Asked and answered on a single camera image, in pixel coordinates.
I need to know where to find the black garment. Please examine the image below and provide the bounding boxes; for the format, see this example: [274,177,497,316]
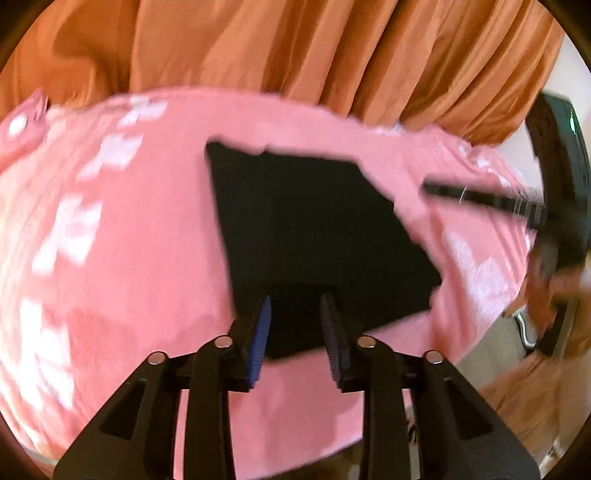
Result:
[205,142,442,360]

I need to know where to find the person's right hand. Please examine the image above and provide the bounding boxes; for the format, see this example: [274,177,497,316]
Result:
[525,249,590,335]

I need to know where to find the orange curtain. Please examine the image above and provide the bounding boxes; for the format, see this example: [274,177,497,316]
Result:
[1,0,564,144]

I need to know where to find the pink fleece blanket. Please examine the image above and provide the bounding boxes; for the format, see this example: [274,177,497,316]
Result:
[1,89,532,474]

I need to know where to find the pink hot water bag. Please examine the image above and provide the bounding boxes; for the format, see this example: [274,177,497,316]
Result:
[1,89,49,169]

